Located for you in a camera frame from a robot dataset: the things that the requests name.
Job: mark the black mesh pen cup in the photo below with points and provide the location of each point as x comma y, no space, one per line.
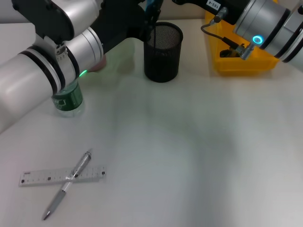
163,63

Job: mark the yellow plastic storage bin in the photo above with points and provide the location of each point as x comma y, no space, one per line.
248,65

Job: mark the clear silver ballpoint pen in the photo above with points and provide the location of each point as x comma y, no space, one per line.
59,198

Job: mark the blue scissors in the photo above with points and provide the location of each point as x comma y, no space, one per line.
150,7

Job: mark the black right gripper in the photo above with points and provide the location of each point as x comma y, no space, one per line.
201,4

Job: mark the transparent plastic ruler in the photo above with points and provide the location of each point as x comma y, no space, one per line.
35,178

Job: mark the pink toy peach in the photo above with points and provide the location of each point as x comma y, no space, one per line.
99,66

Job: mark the green plastic wrapper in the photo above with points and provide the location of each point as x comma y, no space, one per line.
228,53

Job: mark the clear bottle with green label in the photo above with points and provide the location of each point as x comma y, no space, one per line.
68,101

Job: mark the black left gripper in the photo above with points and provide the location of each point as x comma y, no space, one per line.
118,21

